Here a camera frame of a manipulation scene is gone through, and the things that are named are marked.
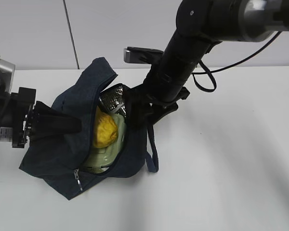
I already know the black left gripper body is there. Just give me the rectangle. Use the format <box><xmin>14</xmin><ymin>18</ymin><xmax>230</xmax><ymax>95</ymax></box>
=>
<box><xmin>11</xmin><ymin>87</ymin><xmax>36</xmax><ymax>148</ymax></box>

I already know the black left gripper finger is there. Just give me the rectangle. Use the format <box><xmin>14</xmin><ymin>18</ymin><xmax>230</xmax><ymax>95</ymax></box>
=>
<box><xmin>28</xmin><ymin>101</ymin><xmax>82</xmax><ymax>145</ymax></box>

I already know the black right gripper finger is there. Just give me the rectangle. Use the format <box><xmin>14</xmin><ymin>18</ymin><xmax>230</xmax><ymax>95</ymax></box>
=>
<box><xmin>129</xmin><ymin>98</ymin><xmax>153</xmax><ymax>129</ymax></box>
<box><xmin>150</xmin><ymin>103</ymin><xmax>178</xmax><ymax>125</ymax></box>

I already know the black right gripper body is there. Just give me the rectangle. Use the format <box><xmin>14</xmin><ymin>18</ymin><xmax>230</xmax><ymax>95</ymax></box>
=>
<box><xmin>129</xmin><ymin>84</ymin><xmax>189</xmax><ymax>108</ymax></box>

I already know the yellow pear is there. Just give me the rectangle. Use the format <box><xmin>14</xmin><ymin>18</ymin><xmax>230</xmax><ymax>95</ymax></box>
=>
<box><xmin>93</xmin><ymin>107</ymin><xmax>118</xmax><ymax>148</ymax></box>

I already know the navy blue lunch bag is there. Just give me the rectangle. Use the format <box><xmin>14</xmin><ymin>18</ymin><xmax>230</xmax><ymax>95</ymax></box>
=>
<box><xmin>19</xmin><ymin>57</ymin><xmax>159</xmax><ymax>200</ymax></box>

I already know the green lidded glass container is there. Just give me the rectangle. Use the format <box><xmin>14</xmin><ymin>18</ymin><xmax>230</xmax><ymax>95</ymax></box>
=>
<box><xmin>82</xmin><ymin>114</ymin><xmax>126</xmax><ymax>173</ymax></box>

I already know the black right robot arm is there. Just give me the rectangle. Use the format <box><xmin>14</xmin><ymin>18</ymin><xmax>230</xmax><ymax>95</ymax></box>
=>
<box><xmin>124</xmin><ymin>0</ymin><xmax>289</xmax><ymax>126</ymax></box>

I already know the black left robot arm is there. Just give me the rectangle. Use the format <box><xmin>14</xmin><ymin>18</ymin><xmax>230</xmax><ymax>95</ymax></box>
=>
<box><xmin>0</xmin><ymin>87</ymin><xmax>82</xmax><ymax>148</ymax></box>

